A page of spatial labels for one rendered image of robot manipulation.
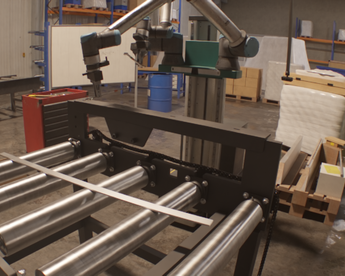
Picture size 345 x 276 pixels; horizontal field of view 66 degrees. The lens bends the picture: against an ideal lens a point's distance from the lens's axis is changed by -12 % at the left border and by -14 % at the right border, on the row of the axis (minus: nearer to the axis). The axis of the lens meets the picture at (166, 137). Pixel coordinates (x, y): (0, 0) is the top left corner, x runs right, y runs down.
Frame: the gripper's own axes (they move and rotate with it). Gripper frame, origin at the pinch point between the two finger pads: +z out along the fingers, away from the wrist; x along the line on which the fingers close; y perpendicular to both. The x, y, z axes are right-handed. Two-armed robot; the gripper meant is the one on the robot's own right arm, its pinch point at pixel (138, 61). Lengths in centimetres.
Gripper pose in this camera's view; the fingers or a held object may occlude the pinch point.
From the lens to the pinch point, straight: 196.4
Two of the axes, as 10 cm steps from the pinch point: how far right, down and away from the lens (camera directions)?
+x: -9.3, -0.2, 3.6
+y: 3.6, 1.5, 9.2
